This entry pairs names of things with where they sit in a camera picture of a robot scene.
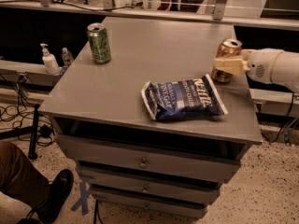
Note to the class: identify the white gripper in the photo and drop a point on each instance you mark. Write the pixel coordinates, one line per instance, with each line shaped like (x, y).
(259, 66)

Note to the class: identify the orange soda can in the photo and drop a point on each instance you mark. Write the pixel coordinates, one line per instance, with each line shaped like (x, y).
(227, 48)

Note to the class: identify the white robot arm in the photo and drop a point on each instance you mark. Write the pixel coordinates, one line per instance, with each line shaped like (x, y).
(286, 70)

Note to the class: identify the blue chip bag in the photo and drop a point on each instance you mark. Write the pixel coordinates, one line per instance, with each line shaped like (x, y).
(186, 99)

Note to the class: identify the green soda can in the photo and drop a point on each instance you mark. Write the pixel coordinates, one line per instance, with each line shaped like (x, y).
(98, 39)

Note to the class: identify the grey drawer cabinet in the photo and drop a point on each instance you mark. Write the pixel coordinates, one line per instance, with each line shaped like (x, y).
(126, 156)

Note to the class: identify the small clear bottle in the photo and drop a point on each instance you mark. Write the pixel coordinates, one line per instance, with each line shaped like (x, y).
(67, 57)

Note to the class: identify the white pump bottle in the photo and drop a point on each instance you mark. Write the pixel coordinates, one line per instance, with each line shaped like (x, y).
(49, 60)

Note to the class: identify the black shoe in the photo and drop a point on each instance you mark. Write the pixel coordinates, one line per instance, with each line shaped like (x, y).
(60, 189)

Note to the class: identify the brown trouser leg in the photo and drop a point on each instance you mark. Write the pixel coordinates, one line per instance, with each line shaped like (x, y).
(19, 179)

